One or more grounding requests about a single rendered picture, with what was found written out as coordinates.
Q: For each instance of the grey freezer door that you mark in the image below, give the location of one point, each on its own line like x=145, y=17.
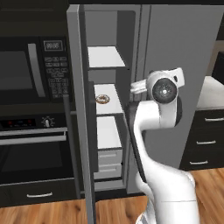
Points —
x=76, y=87

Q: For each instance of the black wall cupboard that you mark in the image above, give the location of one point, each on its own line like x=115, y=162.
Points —
x=32, y=17

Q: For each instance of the brown round frozen food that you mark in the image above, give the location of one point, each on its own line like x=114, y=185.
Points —
x=102, y=99

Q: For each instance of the black microwave oven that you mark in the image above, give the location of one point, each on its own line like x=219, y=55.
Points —
x=17, y=70

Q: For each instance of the grey fridge door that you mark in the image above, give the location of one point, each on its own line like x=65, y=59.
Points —
x=186, y=43

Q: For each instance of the grey freezer drawer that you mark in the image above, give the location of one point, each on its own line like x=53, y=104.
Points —
x=109, y=156
x=107, y=171

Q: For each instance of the white freezer shelf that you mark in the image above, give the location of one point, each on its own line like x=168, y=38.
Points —
x=105, y=57
x=108, y=132
x=112, y=106

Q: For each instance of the black built-in oven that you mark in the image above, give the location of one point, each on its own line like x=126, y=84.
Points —
x=29, y=160

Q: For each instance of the silver oven knob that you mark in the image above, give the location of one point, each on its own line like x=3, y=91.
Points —
x=47, y=122

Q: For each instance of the grey side-by-side fridge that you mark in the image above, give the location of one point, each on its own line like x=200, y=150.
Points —
x=131, y=35

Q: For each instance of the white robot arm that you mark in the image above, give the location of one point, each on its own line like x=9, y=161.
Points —
x=163, y=186

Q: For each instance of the black drawer under oven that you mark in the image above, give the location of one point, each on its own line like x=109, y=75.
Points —
x=17, y=194

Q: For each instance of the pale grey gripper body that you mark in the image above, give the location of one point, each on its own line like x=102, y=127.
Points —
x=138, y=87

